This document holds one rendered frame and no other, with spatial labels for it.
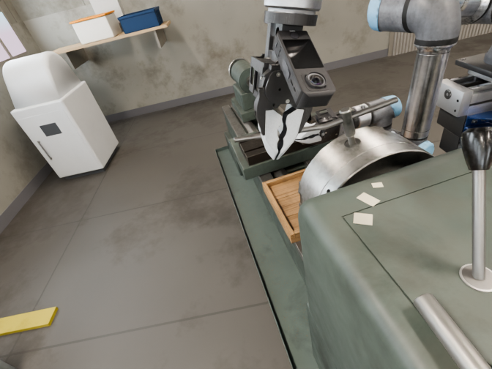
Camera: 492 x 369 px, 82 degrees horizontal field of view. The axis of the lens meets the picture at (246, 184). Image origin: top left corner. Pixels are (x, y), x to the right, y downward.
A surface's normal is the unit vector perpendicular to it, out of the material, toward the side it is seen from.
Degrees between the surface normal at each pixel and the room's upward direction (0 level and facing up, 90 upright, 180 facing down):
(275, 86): 89
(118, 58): 90
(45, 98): 71
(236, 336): 0
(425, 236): 0
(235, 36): 90
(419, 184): 0
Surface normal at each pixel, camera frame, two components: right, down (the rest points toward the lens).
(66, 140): 0.08, 0.60
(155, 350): -0.20, -0.77
